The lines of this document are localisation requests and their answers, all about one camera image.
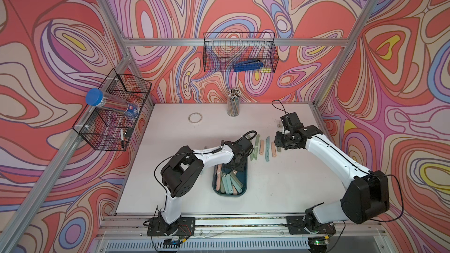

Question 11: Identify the teal knife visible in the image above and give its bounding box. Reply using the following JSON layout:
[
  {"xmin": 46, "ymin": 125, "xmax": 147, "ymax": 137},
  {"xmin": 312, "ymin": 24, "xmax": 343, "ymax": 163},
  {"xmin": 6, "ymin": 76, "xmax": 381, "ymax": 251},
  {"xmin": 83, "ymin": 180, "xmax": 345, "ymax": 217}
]
[{"xmin": 265, "ymin": 136, "xmax": 271, "ymax": 162}]

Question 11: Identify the long pink knife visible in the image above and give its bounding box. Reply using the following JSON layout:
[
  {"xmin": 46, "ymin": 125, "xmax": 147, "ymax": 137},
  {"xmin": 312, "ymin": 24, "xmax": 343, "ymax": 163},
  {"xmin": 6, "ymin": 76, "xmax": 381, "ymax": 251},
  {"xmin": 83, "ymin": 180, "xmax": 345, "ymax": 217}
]
[{"xmin": 215, "ymin": 164, "xmax": 222, "ymax": 193}]

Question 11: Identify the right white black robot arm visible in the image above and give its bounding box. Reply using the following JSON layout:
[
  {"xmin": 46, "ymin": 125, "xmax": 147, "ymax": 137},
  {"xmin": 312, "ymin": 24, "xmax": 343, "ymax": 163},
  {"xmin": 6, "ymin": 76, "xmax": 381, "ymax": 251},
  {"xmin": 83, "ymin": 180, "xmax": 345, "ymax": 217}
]
[{"xmin": 274, "ymin": 112, "xmax": 390, "ymax": 231}]

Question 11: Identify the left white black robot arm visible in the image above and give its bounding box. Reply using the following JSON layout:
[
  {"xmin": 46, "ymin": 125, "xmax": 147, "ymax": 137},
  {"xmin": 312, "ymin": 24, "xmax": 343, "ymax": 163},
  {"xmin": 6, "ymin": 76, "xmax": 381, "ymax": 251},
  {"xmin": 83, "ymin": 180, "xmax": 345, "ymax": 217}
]
[{"xmin": 160, "ymin": 137, "xmax": 254, "ymax": 225}]

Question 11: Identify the dark teal storage tray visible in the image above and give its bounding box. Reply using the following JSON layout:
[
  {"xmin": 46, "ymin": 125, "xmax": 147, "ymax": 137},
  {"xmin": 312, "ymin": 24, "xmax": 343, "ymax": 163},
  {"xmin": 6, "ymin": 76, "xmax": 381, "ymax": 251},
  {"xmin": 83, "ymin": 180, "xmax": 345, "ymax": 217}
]
[{"xmin": 212, "ymin": 164, "xmax": 248, "ymax": 197}]

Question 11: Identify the clear pencil cup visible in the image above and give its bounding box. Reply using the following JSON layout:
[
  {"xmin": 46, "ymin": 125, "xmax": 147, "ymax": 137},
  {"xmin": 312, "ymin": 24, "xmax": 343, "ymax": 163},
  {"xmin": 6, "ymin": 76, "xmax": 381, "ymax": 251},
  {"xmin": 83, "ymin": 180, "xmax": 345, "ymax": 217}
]
[{"xmin": 227, "ymin": 88, "xmax": 241, "ymax": 117}]

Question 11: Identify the masking tape roll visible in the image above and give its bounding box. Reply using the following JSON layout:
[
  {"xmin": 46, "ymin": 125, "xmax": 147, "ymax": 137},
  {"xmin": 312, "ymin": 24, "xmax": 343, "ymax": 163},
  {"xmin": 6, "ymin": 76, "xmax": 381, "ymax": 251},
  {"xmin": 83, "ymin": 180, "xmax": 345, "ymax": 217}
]
[{"xmin": 188, "ymin": 112, "xmax": 203, "ymax": 124}]

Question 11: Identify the blue tool in basket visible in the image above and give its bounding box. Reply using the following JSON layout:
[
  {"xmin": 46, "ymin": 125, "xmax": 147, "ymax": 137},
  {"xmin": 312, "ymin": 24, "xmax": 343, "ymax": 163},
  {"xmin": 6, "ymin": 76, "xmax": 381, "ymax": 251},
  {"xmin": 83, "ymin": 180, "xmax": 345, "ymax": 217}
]
[{"xmin": 233, "ymin": 59, "xmax": 264, "ymax": 72}]

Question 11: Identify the black marker in basket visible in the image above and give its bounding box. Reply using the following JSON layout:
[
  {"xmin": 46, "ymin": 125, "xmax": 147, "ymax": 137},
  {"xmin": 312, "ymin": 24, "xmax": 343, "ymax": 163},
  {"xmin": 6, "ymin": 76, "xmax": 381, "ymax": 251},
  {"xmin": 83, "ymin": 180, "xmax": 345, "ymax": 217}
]
[{"xmin": 120, "ymin": 130, "xmax": 125, "ymax": 150}]

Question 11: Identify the blue capped clear tube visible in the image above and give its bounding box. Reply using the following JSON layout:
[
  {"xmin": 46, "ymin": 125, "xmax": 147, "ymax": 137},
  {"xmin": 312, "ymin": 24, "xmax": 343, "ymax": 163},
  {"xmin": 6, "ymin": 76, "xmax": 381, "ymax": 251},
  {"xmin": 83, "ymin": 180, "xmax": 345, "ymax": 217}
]
[{"xmin": 85, "ymin": 89, "xmax": 139, "ymax": 118}]

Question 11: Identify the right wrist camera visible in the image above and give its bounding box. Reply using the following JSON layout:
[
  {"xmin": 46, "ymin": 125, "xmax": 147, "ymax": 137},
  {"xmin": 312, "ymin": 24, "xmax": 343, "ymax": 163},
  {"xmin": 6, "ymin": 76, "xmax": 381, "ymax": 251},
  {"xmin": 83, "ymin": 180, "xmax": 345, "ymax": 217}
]
[{"xmin": 280, "ymin": 112, "xmax": 304, "ymax": 132}]

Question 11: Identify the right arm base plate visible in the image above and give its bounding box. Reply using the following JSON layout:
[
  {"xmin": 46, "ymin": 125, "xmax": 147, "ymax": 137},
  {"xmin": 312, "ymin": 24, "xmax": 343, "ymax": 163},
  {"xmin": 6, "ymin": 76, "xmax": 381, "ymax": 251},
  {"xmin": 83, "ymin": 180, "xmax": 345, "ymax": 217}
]
[{"xmin": 283, "ymin": 215, "xmax": 336, "ymax": 235}]

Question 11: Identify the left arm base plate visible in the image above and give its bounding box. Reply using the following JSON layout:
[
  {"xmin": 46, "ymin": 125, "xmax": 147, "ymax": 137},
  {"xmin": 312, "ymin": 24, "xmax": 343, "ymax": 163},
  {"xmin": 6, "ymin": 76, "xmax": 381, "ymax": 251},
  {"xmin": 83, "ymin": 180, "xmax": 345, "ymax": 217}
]
[{"xmin": 143, "ymin": 217, "xmax": 196, "ymax": 237}]

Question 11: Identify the back black wire basket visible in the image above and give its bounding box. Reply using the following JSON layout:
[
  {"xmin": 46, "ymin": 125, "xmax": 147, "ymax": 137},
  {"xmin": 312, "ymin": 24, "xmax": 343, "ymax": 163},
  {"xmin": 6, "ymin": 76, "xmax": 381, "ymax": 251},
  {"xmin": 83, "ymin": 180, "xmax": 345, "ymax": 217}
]
[{"xmin": 203, "ymin": 30, "xmax": 279, "ymax": 73}]

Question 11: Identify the black wire basket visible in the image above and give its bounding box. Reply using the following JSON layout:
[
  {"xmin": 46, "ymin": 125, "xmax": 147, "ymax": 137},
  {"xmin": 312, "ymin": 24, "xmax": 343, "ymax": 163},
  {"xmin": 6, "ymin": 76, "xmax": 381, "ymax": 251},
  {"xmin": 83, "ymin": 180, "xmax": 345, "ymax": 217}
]
[
  {"xmin": 72, "ymin": 69, "xmax": 152, "ymax": 151},
  {"xmin": 203, "ymin": 30, "xmax": 279, "ymax": 73}
]

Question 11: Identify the left black wire basket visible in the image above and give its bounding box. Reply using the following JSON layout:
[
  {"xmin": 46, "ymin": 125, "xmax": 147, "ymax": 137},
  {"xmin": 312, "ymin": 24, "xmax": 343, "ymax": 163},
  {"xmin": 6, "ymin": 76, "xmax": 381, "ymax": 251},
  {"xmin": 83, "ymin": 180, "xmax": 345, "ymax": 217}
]
[{"xmin": 72, "ymin": 69, "xmax": 152, "ymax": 151}]

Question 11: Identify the aluminium rail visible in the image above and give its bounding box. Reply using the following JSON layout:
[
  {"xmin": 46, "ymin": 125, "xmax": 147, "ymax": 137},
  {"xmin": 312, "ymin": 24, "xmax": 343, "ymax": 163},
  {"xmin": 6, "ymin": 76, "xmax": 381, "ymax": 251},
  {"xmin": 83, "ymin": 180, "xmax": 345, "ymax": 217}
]
[{"xmin": 97, "ymin": 213, "xmax": 387, "ymax": 238}]

